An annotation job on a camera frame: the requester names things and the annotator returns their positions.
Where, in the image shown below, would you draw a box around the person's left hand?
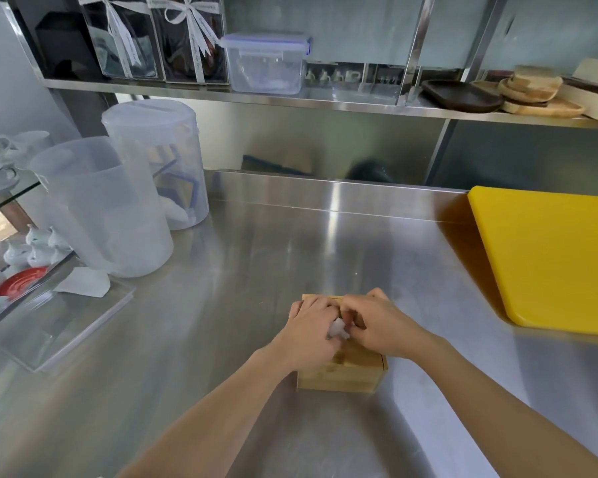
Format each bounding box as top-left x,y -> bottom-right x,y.
270,296 -> 349,375

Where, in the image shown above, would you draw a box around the person's right hand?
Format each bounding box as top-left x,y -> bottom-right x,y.
339,287 -> 448,362

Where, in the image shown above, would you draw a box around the white tissue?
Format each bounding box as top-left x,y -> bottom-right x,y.
327,317 -> 353,342

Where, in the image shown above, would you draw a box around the wooden tissue box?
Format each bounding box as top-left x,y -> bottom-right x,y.
296,293 -> 389,394

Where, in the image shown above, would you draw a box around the person's right forearm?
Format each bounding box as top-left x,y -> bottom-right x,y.
419,336 -> 598,478

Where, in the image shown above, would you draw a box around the person's left forearm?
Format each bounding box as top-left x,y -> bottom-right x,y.
116,343 -> 300,478

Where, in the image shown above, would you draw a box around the yellow cutting board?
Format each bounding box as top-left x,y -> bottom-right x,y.
467,185 -> 598,339

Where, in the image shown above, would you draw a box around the clear plastic canister with lid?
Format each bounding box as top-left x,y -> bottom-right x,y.
101,99 -> 210,231

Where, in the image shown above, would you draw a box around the stainless steel shelf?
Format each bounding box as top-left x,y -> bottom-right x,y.
2,0 -> 598,187

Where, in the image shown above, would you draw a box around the clear acrylic holder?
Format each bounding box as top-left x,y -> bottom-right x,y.
305,63 -> 415,106

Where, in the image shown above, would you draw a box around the dark wooden plate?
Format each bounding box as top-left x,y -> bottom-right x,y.
421,79 -> 505,115

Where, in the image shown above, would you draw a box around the clear plastic pitcher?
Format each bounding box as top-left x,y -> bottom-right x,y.
27,136 -> 174,279

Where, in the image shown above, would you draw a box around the white paper piece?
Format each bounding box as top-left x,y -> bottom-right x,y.
54,267 -> 112,298

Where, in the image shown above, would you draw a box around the clear food container blue clips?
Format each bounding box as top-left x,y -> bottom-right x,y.
220,32 -> 313,95

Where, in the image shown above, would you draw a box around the clear acrylic tray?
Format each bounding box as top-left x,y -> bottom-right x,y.
0,254 -> 137,373

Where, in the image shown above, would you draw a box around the stack of light wooden plates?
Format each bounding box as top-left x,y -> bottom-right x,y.
470,64 -> 587,119

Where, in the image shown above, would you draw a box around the group of white ceramic creamers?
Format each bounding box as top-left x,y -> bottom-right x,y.
2,224 -> 74,269

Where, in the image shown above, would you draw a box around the clear gift box white ribbon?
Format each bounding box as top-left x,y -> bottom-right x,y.
76,0 -> 159,80
146,0 -> 229,86

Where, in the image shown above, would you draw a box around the red saucer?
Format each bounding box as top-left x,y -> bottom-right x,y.
0,267 -> 49,298

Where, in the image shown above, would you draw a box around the light wooden board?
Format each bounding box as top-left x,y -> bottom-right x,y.
559,57 -> 598,123

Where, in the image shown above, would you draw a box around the glass shelf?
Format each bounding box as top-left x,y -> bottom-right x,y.
0,166 -> 49,222

